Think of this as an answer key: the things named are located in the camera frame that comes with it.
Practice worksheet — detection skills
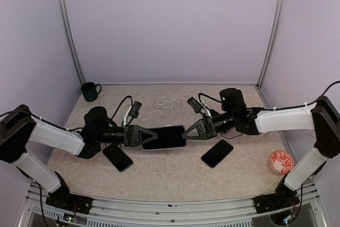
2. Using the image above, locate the purple-edged smartphone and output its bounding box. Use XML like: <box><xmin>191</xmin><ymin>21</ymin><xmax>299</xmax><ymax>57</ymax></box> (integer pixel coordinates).
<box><xmin>201</xmin><ymin>139</ymin><xmax>234</xmax><ymax>169</ymax></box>

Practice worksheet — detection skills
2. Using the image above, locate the right aluminium frame post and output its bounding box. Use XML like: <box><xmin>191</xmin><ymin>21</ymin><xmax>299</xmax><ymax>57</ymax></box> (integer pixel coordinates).
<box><xmin>257</xmin><ymin>0</ymin><xmax>284</xmax><ymax>90</ymax></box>

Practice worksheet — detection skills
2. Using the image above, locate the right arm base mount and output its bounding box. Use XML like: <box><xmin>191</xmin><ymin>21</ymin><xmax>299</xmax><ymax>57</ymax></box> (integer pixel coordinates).
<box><xmin>253</xmin><ymin>182</ymin><xmax>300</xmax><ymax>214</ymax></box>

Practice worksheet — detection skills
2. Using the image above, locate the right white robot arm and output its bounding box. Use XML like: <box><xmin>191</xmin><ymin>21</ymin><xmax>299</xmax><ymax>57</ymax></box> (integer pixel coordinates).
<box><xmin>182</xmin><ymin>88</ymin><xmax>339</xmax><ymax>208</ymax></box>

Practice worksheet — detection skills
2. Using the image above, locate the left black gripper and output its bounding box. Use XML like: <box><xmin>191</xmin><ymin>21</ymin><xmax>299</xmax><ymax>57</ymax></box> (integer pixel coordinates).
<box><xmin>95</xmin><ymin>124</ymin><xmax>158</xmax><ymax>147</ymax></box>

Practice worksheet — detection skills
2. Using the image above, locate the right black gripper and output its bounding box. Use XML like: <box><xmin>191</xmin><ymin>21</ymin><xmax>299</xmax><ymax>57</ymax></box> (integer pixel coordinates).
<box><xmin>182</xmin><ymin>110</ymin><xmax>237</xmax><ymax>139</ymax></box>

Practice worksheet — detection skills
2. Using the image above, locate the red white patterned bowl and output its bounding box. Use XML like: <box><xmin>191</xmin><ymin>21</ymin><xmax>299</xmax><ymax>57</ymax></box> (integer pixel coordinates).
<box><xmin>269</xmin><ymin>150</ymin><xmax>294</xmax><ymax>175</ymax></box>

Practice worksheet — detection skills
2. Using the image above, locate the dark green mug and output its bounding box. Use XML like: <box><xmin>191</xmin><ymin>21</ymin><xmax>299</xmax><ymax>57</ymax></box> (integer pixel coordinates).
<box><xmin>81</xmin><ymin>82</ymin><xmax>102</xmax><ymax>102</ymax></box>

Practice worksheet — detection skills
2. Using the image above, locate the left aluminium frame post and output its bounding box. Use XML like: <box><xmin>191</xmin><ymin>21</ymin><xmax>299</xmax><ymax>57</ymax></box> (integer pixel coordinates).
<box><xmin>57</xmin><ymin>0</ymin><xmax>86</xmax><ymax>85</ymax></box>

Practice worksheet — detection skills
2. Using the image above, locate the front aluminium rail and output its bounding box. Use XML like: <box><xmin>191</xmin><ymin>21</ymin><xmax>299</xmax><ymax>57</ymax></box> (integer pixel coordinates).
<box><xmin>15</xmin><ymin>182</ymin><xmax>330</xmax><ymax>226</ymax></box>

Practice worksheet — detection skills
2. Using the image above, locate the clear camera-cutout phone case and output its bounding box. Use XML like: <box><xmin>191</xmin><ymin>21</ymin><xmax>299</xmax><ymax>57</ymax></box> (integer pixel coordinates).
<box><xmin>153</xmin><ymin>99</ymin><xmax>183</xmax><ymax>110</ymax></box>

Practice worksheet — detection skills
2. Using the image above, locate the aluminium frame post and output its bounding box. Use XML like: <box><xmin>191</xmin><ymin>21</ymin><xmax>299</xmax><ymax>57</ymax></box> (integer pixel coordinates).
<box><xmin>257</xmin><ymin>0</ymin><xmax>284</xmax><ymax>90</ymax></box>
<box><xmin>57</xmin><ymin>0</ymin><xmax>86</xmax><ymax>85</ymax></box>

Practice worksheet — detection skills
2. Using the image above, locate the teal-edged smartphone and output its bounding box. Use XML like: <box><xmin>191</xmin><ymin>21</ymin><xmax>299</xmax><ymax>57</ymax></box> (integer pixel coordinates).
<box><xmin>102</xmin><ymin>144</ymin><xmax>133</xmax><ymax>172</ymax></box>

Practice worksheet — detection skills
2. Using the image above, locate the blue smartphone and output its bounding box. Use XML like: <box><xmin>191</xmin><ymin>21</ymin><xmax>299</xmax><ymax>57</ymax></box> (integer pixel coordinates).
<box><xmin>142</xmin><ymin>125</ymin><xmax>187</xmax><ymax>150</ymax></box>

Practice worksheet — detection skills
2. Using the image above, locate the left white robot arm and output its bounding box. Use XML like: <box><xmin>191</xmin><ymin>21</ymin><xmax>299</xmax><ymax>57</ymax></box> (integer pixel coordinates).
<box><xmin>1</xmin><ymin>105</ymin><xmax>158</xmax><ymax>208</ymax></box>

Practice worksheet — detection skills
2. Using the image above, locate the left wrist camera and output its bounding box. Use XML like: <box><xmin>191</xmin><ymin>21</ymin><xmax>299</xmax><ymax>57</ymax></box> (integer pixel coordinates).
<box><xmin>122</xmin><ymin>101</ymin><xmax>142</xmax><ymax>127</ymax></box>

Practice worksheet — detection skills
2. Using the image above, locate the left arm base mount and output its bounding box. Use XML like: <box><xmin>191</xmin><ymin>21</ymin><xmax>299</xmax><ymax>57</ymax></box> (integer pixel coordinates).
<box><xmin>46</xmin><ymin>171</ymin><xmax>93</xmax><ymax>215</ymax></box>

